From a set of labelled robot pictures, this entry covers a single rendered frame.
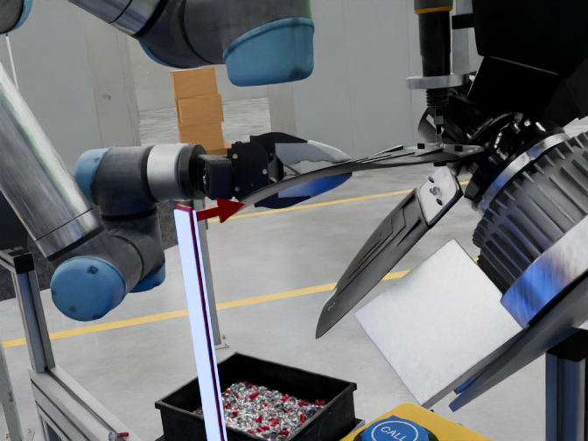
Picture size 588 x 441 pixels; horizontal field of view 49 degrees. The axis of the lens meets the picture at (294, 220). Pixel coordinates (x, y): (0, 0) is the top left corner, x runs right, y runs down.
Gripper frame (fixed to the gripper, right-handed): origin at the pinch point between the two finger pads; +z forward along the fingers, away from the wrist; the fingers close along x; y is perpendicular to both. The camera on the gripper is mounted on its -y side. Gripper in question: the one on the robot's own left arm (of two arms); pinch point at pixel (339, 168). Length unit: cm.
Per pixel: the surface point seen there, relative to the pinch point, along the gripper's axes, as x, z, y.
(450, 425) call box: 14.0, 13.2, -35.7
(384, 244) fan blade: 12.1, 3.2, 14.0
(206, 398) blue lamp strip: 19.5, -9.6, -22.3
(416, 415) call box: 13.9, 11.0, -34.7
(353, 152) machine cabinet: 32, -103, 624
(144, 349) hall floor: 99, -137, 194
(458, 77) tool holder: -9.6, 13.9, 0.7
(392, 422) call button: 13.2, 9.7, -37.3
